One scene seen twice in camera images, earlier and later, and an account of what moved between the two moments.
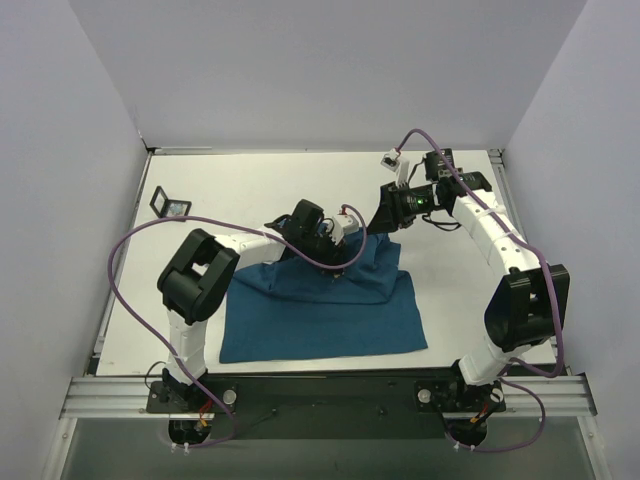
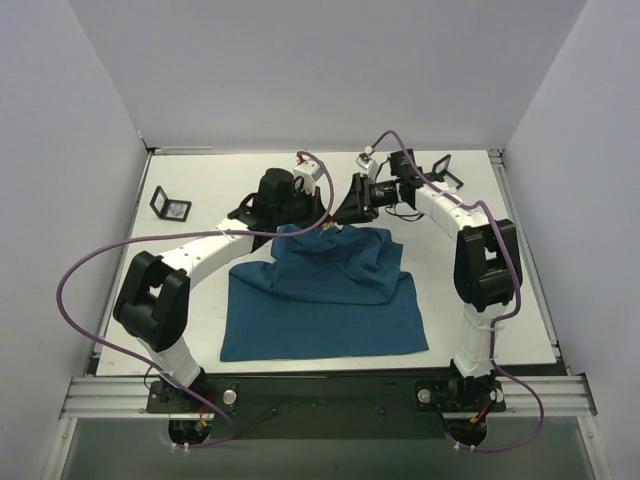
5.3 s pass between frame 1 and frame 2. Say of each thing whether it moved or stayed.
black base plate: stayed
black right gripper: moved
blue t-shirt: stayed
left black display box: stayed
